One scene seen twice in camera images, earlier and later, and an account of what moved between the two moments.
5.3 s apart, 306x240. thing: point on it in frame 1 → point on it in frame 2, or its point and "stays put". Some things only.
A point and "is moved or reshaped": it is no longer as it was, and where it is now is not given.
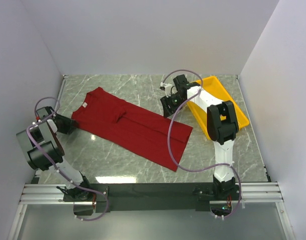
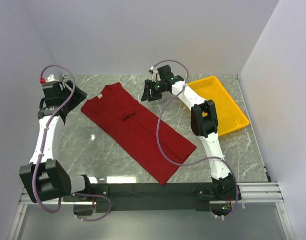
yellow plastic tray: [212, 85] stays put
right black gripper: [166, 101] → [149, 85]
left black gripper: [68, 129] → [77, 96]
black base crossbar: [136, 197] stays put
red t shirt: [139, 129] is moved or reshaped
